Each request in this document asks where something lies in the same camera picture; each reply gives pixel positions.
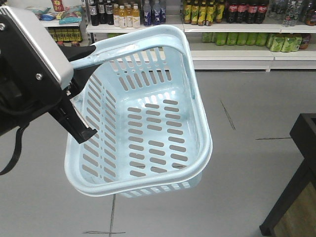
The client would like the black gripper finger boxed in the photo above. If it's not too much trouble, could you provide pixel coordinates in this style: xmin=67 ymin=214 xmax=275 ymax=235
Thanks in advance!
xmin=59 ymin=45 xmax=96 ymax=62
xmin=49 ymin=76 xmax=97 ymax=144

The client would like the white store shelf unit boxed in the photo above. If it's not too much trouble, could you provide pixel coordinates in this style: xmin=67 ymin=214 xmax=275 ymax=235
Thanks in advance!
xmin=39 ymin=0 xmax=316 ymax=73

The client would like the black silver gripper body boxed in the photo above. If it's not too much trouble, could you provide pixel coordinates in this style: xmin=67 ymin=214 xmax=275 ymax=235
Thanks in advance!
xmin=0 ymin=5 xmax=74 ymax=135

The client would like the black wooden display stand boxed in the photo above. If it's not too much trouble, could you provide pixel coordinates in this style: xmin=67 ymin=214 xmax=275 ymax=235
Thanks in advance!
xmin=259 ymin=113 xmax=316 ymax=237

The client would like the light blue plastic basket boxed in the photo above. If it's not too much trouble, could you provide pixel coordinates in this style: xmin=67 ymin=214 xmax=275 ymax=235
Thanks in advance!
xmin=64 ymin=25 xmax=213 ymax=198

